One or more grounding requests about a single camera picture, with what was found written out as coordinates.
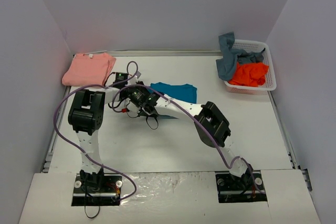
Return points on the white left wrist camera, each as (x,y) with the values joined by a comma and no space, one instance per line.
(135,77)

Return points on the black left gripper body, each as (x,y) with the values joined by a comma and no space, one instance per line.
(142,85)

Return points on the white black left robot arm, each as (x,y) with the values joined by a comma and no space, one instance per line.
(86,117)

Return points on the orange t shirt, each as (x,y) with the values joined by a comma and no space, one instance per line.
(250,75)

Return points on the teal blue t shirt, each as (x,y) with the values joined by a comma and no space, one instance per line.
(185,92)

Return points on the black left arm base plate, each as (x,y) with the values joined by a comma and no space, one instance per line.
(107,195)

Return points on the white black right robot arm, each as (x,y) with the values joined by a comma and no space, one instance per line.
(210,123)

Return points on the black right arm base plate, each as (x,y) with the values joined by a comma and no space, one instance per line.
(232,189)

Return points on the white plastic laundry basket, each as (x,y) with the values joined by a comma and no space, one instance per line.
(270,79)

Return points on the pink t shirt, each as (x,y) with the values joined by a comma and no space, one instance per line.
(86,69)

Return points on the grey t shirt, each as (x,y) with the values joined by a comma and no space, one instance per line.
(231,57)

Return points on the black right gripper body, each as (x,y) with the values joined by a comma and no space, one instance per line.
(144,112)

